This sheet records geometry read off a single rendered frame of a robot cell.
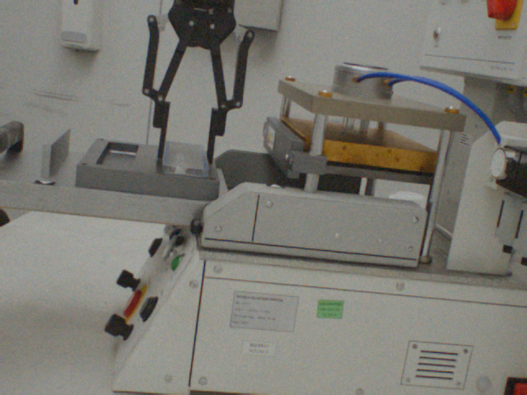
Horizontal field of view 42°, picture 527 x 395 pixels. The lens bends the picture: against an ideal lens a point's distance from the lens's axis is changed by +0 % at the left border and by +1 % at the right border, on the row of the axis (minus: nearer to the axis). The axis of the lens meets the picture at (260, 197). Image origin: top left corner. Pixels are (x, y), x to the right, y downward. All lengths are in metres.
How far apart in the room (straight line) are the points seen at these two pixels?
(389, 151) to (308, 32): 1.60
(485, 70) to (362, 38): 1.54
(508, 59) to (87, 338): 0.62
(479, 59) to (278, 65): 1.56
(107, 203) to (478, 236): 0.43
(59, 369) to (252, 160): 0.40
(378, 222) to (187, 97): 1.74
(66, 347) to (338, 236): 0.38
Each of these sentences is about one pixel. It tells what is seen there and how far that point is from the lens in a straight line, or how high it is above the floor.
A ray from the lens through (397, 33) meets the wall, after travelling 2.43.
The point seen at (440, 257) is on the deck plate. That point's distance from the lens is 0.89.
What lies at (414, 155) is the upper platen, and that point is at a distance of 0.85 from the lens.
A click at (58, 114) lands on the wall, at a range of 2.60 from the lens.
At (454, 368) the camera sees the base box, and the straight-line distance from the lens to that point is 0.88.
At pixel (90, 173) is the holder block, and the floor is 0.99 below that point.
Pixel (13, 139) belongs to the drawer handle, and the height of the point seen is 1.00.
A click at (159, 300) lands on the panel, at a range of 0.82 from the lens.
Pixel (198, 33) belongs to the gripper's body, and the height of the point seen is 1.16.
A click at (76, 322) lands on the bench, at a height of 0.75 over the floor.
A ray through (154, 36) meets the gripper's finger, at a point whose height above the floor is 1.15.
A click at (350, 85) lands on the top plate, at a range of 0.89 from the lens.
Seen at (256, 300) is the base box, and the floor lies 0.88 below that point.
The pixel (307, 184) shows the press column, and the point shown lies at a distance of 0.79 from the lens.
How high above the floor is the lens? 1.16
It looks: 13 degrees down
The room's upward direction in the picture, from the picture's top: 8 degrees clockwise
